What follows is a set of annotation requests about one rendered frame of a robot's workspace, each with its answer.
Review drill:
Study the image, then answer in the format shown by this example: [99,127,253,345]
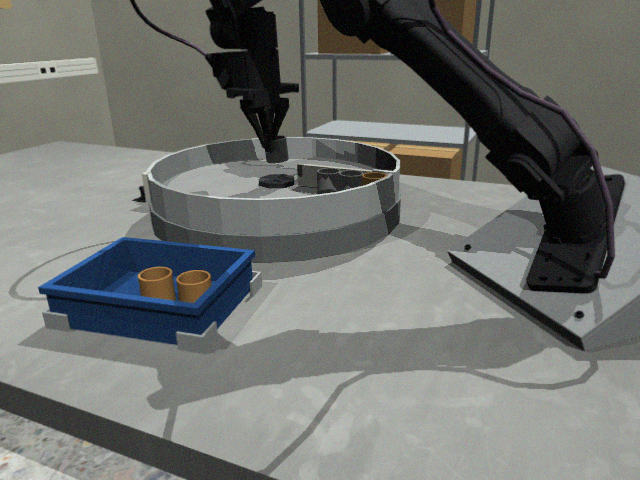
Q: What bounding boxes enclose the bronze bushing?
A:
[138,267,176,301]
[362,172,387,186]
[176,270,212,303]

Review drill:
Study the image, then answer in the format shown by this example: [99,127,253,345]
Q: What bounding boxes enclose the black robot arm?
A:
[206,0,607,294]

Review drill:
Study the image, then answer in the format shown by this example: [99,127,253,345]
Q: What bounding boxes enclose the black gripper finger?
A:
[240,104,275,149]
[258,102,289,140]

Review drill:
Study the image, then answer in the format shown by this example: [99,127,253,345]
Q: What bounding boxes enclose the grey metal bushing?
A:
[265,135,289,163]
[317,168,341,194]
[339,170,363,191]

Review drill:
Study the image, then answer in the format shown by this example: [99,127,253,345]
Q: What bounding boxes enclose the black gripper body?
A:
[226,48,299,108]

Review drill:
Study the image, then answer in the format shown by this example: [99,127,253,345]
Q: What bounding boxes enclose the blue plastic tray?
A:
[38,237,253,345]

